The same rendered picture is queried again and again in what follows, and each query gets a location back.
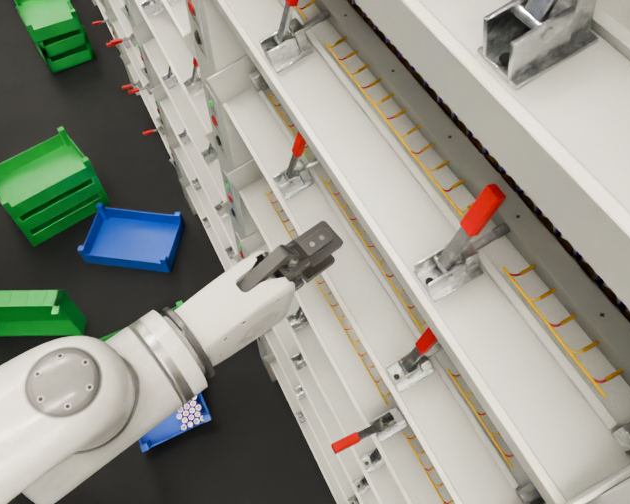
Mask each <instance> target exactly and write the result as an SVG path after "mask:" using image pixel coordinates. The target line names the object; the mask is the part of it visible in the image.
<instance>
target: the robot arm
mask: <svg viewBox="0 0 630 504"><path fill-rule="evenodd" d="M342 245H343V240H342V239H341V238H340V237H339V236H338V234H337V233H336V232H335V231H334V230H333V229H332V228H331V227H330V226H329V225H328V223H327V222H326V221H320V222H319V223H317V224H316V225H314V226H313V227H312V228H310V229H309V230H307V231H306V232H304V233H303V234H301V235H300V236H299V237H297V238H296V239H294V240H292V241H290V242H289V243H288V244H286V245H283V244H281V245H279V246H278V247H276V248H275V249H274V250H273V251H272V252H271V253H270V254H269V255H268V252H266V251H257V252H255V253H253V254H252V255H250V256H248V257H247V258H245V259H243V260H242V261H240V262H239V263H237V264H236V265H234V266H233V267H232V268H230V269H229V270H227V271H226V272H224V273H223V274H222V275H220V276H219V277H218V278H216V279H215V280H213V281H212V282H211V283H209V284H208V285H207V286H205V287H204V288H203V289H202V290H200V291H199V292H198V293H196V294H195V295H194V296H192V297H191V298H190V299H189V300H187V301H186V302H185V303H184V304H182V305H181V306H180V307H179V308H178V309H176V310H175V311H173V310H172V309H170V308H169V307H165V308H164V309H162V310H161V314H162V316H161V315H160V314H159V313H158V312H156V311H155V310H152V311H150V312H149V313H147V314H146V315H144V316H143V317H141V318H140V319H138V320H137V321H135V322H134V323H132V324H131V325H129V326H128V327H126V328H125V329H123V330H122V331H120V332H118V333H117V334H115V335H114V336H112V337H111V338H109V339H108V340H106V341H105V342H103V341H101V340H99V339H97V338H93V337H88V336H68V337H63V338H58V339H55V340H52V341H49V342H46V343H44V344H41V345H39V346H37V347H35V348H32V349H30V350H28V351H26V352H24V353H23V354H21V355H19V356H17V357H15V358H13V359H11V360H9V361H8V362H6V363H4V364H2V365H0V504H7V503H9V502H10V501H11V500H12V499H14V498H15V497H16V496H17V495H19V494H20V493H21V492H22V493H23V494H24V495H25V496H26V497H27V498H28V499H30V500H31V501H32V502H34V503H35V504H55V503H56V502H57V501H59V500H60V499H61V498H62V497H64V496H65V495H66V494H68V493H69V492H70V491H72V490H73V489H74V488H76V487H77V486H78V485H80V484H81V483H82V482H83V481H85V480H86V479H87V478H89V477H90V476H91V475H93V474H94V473H95V472H97V471H98V470H99V469H101V468H102V467H103V466H104V465H106V464H107V463H108V462H110V461H111V460H112V459H114V458H115V457H116V456H118V455H119V454H120V453H121V452H123V451H124V450H125V449H127V448H128V447H129V446H131V445H132V444H133V443H135V442H136V441H137V440H139V439H140V438H141V437H142V436H144V435H145V434H146V433H148V432H149V431H150V430H152V429H153V428H154V427H156V426H157V425H158V424H160V423H161V422H162V421H163V420H165V419H166V418H167V417H169V416H170V415H171V414H173V413H174V412H175V411H177V410H178V409H179V408H180V407H182V406H183V405H184V404H186V403H187V402H188V401H190V400H191V399H192V398H193V397H195V396H196V395H197V394H199V393H200V392H201V391H203V390H204V389H205V388H207V387H208V384H207V381H206V379H205V377H204V375H205V376H206V377H207V378H209V379H210V378H211V377H213V376H214V375H215V370H214V368H213V367H214V366H215V365H217V364H219V363H220V362H222V361H224V360H225V359H227V358H228V357H230V356H232V355H233V354H235V353H236V352H238V351H239V350H241V349H242V348H244V347H245V346H246V345H248V344H249V343H251V342H252V341H254V340H255V339H257V338H258V337H259V336H261V335H262V334H264V333H265V332H267V331H268V330H270V329H271V328H272V327H274V326H275V325H277V324H278V323H280V322H281V321H282V320H283V319H284V318H285V317H286V315H287V313H288V311H289V308H290V305H291V302H292V299H293V296H294V293H295V291H297V290H298V289H300V288H301V287H302V286H303V285H304V284H305V283H304V281H305V282H306V283H308V282H310V281H311V280H312V279H314V278H315V277H317V276H318V275H319V274H321V273H322V272H323V271H325V270H326V269H327V268H329V267H330V266H331V265H333V264H334V262H335V258H334V257H333V256H332V255H331V254H332V253H334V252H335V251H336V250H338V249H339V248H341V247H342ZM302 279H303V280H304V281H303V280H302Z"/></svg>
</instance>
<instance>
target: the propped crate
mask: <svg viewBox="0 0 630 504"><path fill-rule="evenodd" d="M196 401H197V403H201V404H202V409H201V410H200V411H201V414H202V413H204V415H203V416H202V417H203V419H204V421H203V422H202V421H200V423H199V424H197V425H196V424H194V425H193V427H191V428H189V427H187V429H186V430H184V431H183V430H181V425H182V419H181V420H178V419H177V418H176V415H177V414H178V413H179V412H178V411H175V412H174V413H173V414H171V415H170V416H169V417H167V418H166V419H165V420H163V421H162V422H161V423H160V424H158V425H157V426H156V427H154V428H153V429H152V430H150V431H149V432H148V433H146V434H145V435H144V436H142V437H141V438H140V439H139V442H140V444H141V445H140V448H141V450H142V452H145V451H147V450H149V449H150V448H152V447H154V446H156V445H158V444H160V443H162V442H164V441H166V440H169V439H171V438H173V437H175V436H177V435H179V434H181V433H183V432H185V431H187V430H190V429H192V428H194V427H196V426H198V425H200V424H202V423H204V422H205V423H206V422H208V421H210V420H211V419H212V417H211V414H210V412H209V410H208V407H207V405H206V402H205V400H204V398H203V395H202V393H201V392H200V393H199V394H198V397H197V399H196Z"/></svg>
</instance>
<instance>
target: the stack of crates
mask: <svg viewBox="0 0 630 504"><path fill-rule="evenodd" d="M57 130H58V132H59V134H58V135H56V136H54V137H52V138H50V139H48V140H46V141H44V142H42V143H40V144H38V145H36V146H34V147H32V148H30V149H28V150H26V151H24V152H22V153H20V154H18V155H16V156H14V157H12V158H10V159H8V160H6V161H4V162H2V163H0V203H1V204H2V206H3V207H4V208H5V210H6V211H7V212H8V213H9V215H10V216H11V217H12V219H13V220H14V221H15V223H16V224H17V225H18V227H19V228H20V229H21V230H22V232H23V233H24V234H25V236H26V237H27V238H28V240H29V241H30V242H31V244H32V245H33V246H34V247H35V246H36V245H38V244H40V243H42V242H43V241H45V240H47V239H49V238H51V237H52V236H54V235H56V234H58V233H59V232H61V231H63V230H65V229H66V228H68V227H70V226H72V225H74V224H75V223H77V222H79V221H81V220H82V219H84V218H86V217H88V216H90V215H91V214H93V213H95V212H97V211H98V210H97V208H96V205H97V203H103V205H104V206H107V205H109V204H111V203H110V201H109V199H108V197H107V195H106V193H105V191H104V189H103V187H102V185H101V183H100V181H99V179H98V177H97V175H96V173H95V171H94V169H93V167H92V165H91V163H90V161H89V159H88V158H87V157H85V156H84V155H83V153H82V152H81V151H80V150H79V148H78V147H77V146H76V145H75V143H74V142H73V141H72V140H71V138H70V137H69V136H68V135H67V133H66V131H65V129H64V128H63V127H62V126H61V127H59V128H57Z"/></svg>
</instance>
